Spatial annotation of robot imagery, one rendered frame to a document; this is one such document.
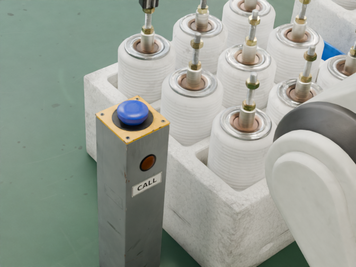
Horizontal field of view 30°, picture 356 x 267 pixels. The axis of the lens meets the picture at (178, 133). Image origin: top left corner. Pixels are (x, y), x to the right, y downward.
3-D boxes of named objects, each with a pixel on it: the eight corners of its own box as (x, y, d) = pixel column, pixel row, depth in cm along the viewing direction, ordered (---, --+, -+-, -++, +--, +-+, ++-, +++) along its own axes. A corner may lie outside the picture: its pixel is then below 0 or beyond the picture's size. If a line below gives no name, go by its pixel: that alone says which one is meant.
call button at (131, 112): (154, 123, 86) (154, 110, 84) (128, 134, 84) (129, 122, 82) (135, 107, 88) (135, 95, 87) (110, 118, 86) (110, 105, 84)
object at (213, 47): (157, 108, 126) (162, 26, 114) (188, 86, 132) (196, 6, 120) (197, 130, 122) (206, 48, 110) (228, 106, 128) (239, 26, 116)
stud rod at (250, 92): (247, 113, 96) (254, 70, 91) (251, 116, 95) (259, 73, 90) (242, 115, 95) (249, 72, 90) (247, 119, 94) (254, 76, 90)
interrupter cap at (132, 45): (179, 51, 109) (179, 48, 109) (143, 67, 105) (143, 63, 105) (150, 30, 113) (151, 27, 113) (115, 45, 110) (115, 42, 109)
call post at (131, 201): (160, 273, 106) (171, 124, 85) (124, 295, 102) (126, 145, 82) (133, 245, 110) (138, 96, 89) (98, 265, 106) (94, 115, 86)
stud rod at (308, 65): (302, 85, 102) (312, 43, 97) (307, 88, 101) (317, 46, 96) (298, 87, 101) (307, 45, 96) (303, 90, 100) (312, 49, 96)
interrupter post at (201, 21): (191, 27, 115) (192, 10, 113) (199, 22, 117) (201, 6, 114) (202, 33, 114) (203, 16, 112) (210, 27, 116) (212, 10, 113)
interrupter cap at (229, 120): (245, 102, 100) (246, 98, 100) (282, 128, 96) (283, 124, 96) (208, 121, 96) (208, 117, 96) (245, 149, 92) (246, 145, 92)
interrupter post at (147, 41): (157, 49, 109) (158, 32, 107) (145, 54, 108) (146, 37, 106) (148, 43, 111) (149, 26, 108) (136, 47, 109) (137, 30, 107)
